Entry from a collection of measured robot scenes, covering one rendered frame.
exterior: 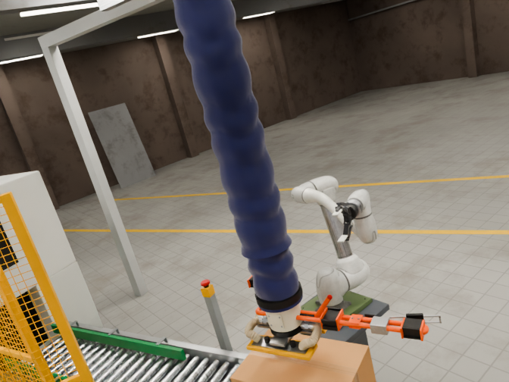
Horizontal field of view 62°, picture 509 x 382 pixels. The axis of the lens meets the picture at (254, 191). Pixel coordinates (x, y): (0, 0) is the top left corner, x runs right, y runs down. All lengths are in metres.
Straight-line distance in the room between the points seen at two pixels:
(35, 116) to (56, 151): 1.08
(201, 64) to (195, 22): 0.15
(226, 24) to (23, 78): 11.55
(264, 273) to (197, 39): 1.02
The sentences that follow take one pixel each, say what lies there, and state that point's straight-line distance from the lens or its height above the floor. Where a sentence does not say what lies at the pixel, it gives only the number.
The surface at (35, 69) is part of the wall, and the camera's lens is 13.16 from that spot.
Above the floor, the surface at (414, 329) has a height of 1.26.
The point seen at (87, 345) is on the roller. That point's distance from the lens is 4.07.
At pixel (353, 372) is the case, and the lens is 2.19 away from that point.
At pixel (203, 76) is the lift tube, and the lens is 1.70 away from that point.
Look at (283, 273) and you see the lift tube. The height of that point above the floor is 1.50.
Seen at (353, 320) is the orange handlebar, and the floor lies 1.25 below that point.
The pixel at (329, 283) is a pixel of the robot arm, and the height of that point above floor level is 1.00.
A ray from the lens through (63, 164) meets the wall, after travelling 13.11.
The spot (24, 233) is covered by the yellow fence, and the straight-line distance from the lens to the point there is 2.43.
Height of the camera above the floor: 2.39
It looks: 16 degrees down
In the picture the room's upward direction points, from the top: 15 degrees counter-clockwise
